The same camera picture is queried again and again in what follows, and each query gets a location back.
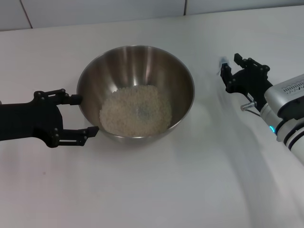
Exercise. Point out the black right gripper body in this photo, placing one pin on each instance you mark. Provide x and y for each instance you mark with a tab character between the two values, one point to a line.
251	83

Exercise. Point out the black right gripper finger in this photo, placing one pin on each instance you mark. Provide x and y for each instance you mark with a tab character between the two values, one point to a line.
257	66
228	80

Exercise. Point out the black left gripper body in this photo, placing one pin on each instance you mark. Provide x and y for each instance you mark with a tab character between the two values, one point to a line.
28	121

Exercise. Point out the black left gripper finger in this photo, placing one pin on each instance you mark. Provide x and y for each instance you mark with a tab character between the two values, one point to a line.
92	131
76	99

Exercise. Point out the clear plastic cup of rice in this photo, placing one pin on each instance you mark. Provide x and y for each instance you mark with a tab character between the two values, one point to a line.
133	114

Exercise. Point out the large stainless steel mixing bowl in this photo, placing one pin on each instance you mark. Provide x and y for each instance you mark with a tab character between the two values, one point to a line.
135	71

